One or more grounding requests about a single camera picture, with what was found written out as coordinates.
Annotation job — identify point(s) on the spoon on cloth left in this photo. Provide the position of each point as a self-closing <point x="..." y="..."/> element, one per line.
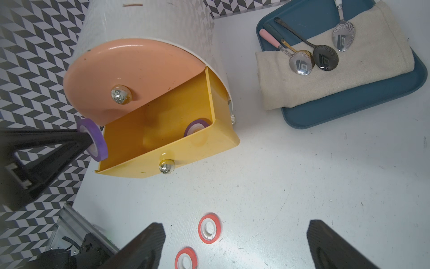
<point x="325" y="57"/>

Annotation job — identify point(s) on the red tape roll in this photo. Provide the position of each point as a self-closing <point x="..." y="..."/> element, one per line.
<point x="209" y="228"/>
<point x="186" y="259"/>

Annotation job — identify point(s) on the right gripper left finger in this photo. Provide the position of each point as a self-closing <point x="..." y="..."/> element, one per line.
<point x="143" y="252"/>

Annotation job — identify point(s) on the white drawer cabinet shell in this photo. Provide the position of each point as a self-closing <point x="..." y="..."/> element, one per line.
<point x="184" y="24"/>

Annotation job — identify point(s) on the pink handled utensil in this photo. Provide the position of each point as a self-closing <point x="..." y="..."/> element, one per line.
<point x="273" y="41"/>

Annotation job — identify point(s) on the spoon on cloth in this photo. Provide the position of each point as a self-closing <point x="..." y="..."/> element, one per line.
<point x="325" y="57"/>
<point x="302" y="61"/>

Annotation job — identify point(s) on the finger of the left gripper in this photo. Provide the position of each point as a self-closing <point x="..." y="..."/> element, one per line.
<point x="23" y="184"/>

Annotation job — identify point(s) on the spoon on cloth right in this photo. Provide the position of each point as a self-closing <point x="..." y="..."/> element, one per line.
<point x="302" y="61"/>

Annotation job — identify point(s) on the yellow drawer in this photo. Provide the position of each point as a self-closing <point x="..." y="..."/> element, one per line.
<point x="143" y="140"/>

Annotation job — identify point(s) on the white handled utensil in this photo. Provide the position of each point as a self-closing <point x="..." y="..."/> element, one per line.
<point x="343" y="34"/>

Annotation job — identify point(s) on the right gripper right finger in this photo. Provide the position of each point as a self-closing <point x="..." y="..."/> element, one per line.
<point x="330" y="251"/>

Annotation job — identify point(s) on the orange top drawer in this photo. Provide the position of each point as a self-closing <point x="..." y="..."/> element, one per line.
<point x="118" y="77"/>

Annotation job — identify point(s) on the purple tape roll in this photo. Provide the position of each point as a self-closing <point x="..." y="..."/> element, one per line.
<point x="98" y="149"/>
<point x="195" y="126"/>

